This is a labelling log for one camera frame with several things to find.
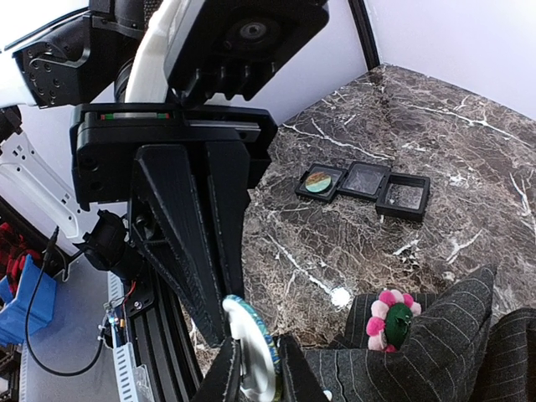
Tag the black box right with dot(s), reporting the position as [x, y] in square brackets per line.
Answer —
[403, 196]

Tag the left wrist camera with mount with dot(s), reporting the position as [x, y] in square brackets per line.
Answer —
[199, 49]

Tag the black pinstriped garment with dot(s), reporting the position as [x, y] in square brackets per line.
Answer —
[454, 351]

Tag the black front frame rail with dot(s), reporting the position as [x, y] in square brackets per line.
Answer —
[160, 340]

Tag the white slotted cable duct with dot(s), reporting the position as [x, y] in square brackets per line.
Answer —
[121, 349]

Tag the black left corner frame post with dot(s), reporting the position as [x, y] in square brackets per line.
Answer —
[365, 33]

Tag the black box left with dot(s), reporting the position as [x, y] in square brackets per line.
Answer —
[338, 174]

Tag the pink white beaded brooch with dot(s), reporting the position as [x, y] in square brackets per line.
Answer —
[390, 321]

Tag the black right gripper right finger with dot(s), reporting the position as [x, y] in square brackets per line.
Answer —
[299, 383]

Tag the orange green round brooch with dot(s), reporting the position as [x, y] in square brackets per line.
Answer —
[318, 182]

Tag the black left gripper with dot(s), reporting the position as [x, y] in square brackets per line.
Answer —
[167, 222]

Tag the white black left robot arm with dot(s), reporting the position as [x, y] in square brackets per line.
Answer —
[86, 58]

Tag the teal round button brooch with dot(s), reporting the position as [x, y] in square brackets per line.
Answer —
[260, 368]

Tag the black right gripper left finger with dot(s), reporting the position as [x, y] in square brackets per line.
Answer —
[222, 381]

